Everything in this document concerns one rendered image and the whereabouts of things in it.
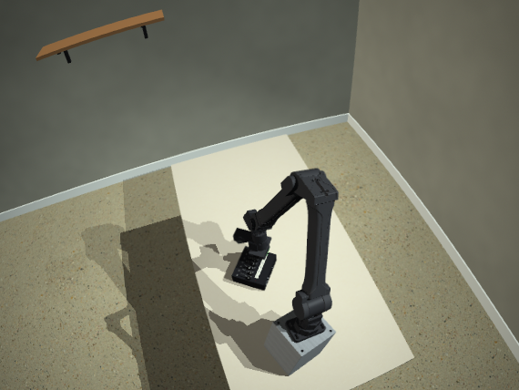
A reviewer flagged black lighting desk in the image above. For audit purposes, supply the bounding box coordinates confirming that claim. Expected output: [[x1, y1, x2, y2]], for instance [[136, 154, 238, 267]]
[[231, 246, 277, 291]]

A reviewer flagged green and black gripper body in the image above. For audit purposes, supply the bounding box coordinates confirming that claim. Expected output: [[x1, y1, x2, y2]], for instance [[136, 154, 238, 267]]
[[249, 236, 271, 260]]

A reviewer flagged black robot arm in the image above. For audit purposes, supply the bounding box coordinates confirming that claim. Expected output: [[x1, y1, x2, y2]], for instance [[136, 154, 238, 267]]
[[233, 169, 339, 343]]

